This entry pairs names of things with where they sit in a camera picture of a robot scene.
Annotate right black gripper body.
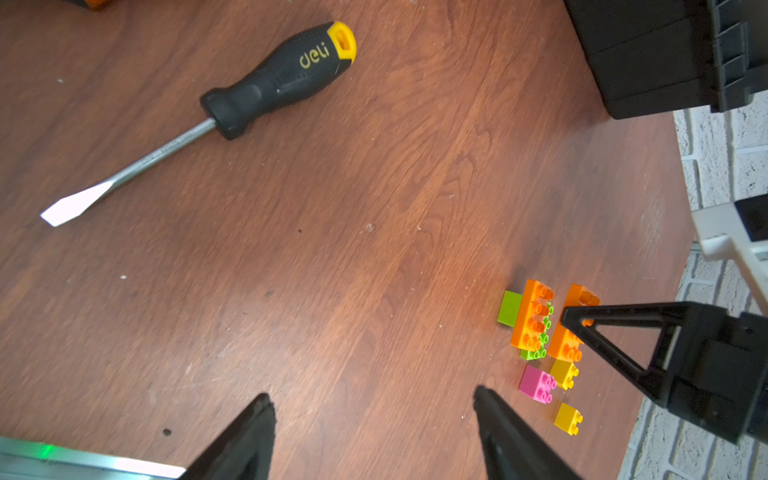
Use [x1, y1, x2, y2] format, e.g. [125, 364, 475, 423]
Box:
[650, 302, 767, 443]

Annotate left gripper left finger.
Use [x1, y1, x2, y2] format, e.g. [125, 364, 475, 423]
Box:
[179, 393, 276, 480]

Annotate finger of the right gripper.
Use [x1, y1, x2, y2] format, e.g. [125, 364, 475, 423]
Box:
[561, 302, 689, 387]

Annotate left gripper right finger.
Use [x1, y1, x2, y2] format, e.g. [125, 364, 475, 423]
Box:
[473, 385, 580, 480]

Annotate green long lego brick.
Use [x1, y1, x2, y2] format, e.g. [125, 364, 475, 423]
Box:
[520, 302, 554, 361]

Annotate orange long lego brick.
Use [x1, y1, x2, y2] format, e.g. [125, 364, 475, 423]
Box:
[547, 284, 601, 363]
[510, 280, 554, 351]

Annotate small green lego brick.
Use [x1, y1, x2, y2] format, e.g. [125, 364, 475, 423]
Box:
[497, 290, 522, 328]

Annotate yellow small lego brick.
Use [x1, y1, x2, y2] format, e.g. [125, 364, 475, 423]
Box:
[550, 360, 580, 390]
[554, 403, 584, 436]

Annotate pink lego brick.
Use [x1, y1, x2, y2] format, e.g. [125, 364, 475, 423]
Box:
[518, 364, 557, 404]

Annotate black plastic toolbox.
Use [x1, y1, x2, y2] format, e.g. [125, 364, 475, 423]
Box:
[566, 0, 767, 119]

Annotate orange handled pliers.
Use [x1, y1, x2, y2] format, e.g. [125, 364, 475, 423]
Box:
[67, 0, 110, 10]

